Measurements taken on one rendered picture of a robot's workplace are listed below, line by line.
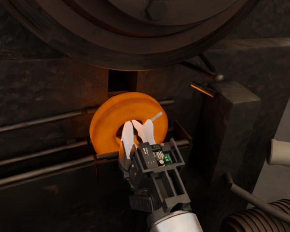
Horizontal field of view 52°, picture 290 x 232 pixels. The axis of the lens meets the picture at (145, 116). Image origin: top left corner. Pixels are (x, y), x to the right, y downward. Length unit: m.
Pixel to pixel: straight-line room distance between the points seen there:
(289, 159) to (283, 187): 1.03
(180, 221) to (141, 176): 0.08
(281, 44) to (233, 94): 0.20
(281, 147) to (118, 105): 0.39
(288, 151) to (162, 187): 0.35
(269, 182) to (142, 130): 1.26
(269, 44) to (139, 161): 0.45
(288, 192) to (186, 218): 1.32
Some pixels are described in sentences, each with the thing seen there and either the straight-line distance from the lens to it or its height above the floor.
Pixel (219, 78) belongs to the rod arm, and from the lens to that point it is 0.44.
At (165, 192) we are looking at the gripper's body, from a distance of 0.46.
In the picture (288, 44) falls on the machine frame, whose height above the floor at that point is 0.87.
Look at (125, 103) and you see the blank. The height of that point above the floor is 0.81.
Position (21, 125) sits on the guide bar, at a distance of 0.59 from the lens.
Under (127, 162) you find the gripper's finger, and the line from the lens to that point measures 0.52.
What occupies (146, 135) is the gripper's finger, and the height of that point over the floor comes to 0.75.
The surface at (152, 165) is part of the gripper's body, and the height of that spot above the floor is 0.77.
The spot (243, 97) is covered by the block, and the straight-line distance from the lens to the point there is 0.65.
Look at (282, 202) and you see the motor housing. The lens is 0.85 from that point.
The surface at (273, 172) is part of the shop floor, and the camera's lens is 1.82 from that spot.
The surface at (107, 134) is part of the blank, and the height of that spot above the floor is 0.75.
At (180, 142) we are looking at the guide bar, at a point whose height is 0.71.
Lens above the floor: 1.07
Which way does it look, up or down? 32 degrees down
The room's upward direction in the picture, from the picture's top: 6 degrees clockwise
